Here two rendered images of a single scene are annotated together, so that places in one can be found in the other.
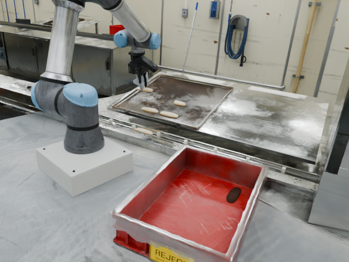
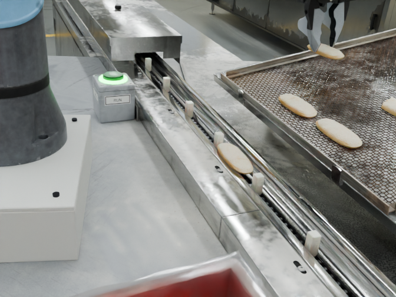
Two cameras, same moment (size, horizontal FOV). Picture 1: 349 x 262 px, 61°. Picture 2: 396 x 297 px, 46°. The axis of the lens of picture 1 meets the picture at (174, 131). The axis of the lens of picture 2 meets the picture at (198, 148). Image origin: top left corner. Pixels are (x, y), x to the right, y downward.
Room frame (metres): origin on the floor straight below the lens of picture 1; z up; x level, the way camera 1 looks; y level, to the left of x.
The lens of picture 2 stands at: (0.74, -0.22, 1.21)
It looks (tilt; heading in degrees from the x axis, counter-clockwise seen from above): 28 degrees down; 39
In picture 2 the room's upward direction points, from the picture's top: 4 degrees clockwise
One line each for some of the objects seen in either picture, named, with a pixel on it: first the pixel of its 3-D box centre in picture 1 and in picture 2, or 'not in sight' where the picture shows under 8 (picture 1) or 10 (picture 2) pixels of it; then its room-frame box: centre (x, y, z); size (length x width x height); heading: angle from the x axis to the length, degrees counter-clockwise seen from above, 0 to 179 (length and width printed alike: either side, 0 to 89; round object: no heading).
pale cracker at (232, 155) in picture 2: (144, 130); (234, 155); (1.29, 0.15, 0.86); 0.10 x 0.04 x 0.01; 61
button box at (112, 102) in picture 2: not in sight; (115, 105); (1.30, 0.45, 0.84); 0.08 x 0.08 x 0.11; 63
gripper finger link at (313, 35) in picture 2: (137, 82); (307, 27); (1.60, 0.22, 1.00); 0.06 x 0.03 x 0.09; 67
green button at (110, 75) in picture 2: not in sight; (113, 78); (1.29, 0.45, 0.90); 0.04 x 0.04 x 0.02
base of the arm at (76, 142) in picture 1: (83, 133); (7, 106); (1.02, 0.34, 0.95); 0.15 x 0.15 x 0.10
